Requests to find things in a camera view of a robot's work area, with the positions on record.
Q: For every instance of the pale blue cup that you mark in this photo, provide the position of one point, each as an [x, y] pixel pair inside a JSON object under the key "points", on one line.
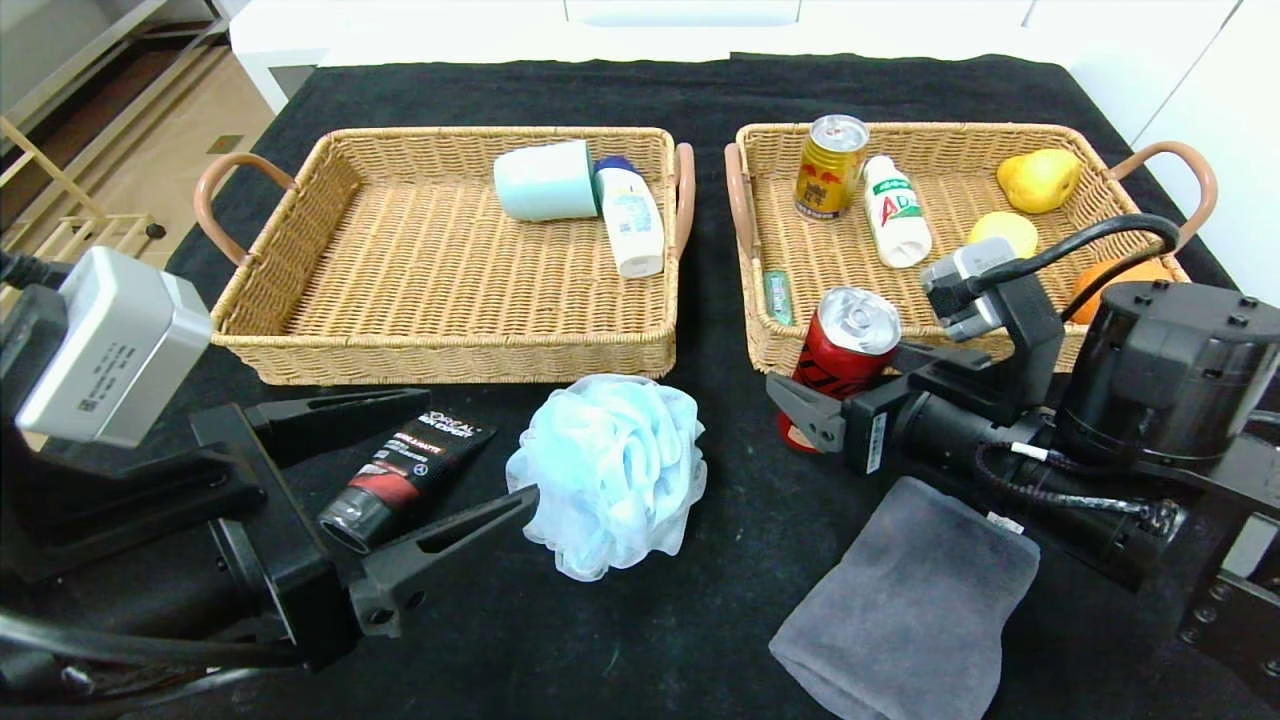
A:
{"points": [[545, 182]]}

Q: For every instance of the blue mesh bath sponge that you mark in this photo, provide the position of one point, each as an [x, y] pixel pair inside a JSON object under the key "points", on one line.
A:
{"points": [[610, 475]]}

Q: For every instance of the orange fruit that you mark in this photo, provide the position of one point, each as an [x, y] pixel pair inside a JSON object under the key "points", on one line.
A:
{"points": [[1120, 272]]}

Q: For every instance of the beige wooden rack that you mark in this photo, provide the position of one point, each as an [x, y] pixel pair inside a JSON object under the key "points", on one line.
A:
{"points": [[120, 222]]}

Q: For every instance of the grey shelf unit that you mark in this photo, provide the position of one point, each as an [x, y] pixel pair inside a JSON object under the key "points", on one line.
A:
{"points": [[60, 60]]}

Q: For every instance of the yellow lemon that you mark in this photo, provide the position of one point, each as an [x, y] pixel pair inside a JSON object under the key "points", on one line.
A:
{"points": [[1005, 230]]}

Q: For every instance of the grey towel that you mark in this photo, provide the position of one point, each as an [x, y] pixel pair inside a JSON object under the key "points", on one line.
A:
{"points": [[900, 610]]}

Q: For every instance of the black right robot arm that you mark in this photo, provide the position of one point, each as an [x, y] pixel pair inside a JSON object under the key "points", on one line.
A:
{"points": [[1170, 370]]}

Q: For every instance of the brass floor socket plate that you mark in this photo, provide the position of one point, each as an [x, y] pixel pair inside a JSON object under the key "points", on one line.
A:
{"points": [[224, 144]]}

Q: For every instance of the black face wash tube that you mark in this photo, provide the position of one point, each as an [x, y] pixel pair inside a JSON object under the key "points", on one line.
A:
{"points": [[415, 470]]}

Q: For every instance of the white lotion bottle blue cap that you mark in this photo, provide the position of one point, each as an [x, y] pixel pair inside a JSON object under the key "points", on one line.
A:
{"points": [[632, 222]]}

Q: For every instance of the white AD milk bottle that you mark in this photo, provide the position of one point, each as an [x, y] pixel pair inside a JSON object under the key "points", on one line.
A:
{"points": [[895, 217]]}

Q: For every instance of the black table cloth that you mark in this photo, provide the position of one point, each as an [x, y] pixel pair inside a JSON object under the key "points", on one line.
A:
{"points": [[700, 650]]}

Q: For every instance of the red cola can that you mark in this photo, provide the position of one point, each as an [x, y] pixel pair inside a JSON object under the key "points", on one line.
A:
{"points": [[845, 340]]}

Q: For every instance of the small green tube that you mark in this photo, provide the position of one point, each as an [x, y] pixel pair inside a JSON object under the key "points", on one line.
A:
{"points": [[778, 298]]}

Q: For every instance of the yellow pear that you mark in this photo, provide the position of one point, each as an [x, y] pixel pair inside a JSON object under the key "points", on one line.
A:
{"points": [[1040, 180]]}

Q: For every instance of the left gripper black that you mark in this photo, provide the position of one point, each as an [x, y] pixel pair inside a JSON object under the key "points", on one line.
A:
{"points": [[283, 560]]}

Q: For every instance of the gold energy drink can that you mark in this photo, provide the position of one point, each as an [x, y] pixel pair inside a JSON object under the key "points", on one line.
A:
{"points": [[828, 172]]}

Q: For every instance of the woven wicker basket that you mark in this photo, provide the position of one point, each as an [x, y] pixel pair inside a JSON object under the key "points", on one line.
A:
{"points": [[430, 260], [830, 260]]}

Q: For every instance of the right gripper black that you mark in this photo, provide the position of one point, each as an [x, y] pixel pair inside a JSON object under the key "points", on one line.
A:
{"points": [[874, 437]]}

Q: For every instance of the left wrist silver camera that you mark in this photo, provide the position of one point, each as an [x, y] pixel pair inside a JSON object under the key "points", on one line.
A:
{"points": [[110, 345]]}

